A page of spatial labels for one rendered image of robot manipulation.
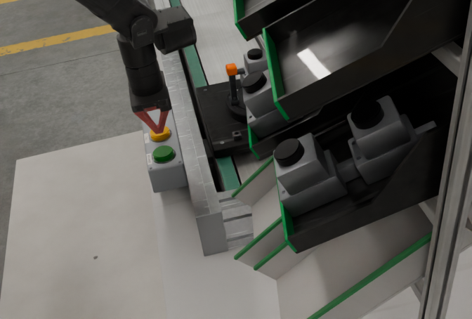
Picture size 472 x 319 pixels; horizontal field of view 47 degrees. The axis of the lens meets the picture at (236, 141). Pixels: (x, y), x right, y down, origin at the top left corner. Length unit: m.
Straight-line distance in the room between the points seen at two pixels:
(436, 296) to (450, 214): 0.11
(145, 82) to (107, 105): 2.19
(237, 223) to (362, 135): 0.47
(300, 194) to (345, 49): 0.16
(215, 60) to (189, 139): 0.38
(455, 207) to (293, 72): 0.18
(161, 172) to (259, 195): 0.25
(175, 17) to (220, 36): 0.65
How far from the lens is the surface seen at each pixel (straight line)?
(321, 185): 0.54
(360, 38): 0.48
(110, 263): 1.03
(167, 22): 0.90
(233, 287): 0.94
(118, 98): 3.15
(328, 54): 0.48
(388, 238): 0.65
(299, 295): 0.72
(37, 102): 3.35
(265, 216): 0.83
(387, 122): 0.51
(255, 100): 0.64
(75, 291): 1.01
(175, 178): 1.05
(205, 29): 1.60
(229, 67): 1.06
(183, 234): 1.03
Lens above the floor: 1.60
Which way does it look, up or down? 38 degrees down
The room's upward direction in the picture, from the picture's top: 8 degrees counter-clockwise
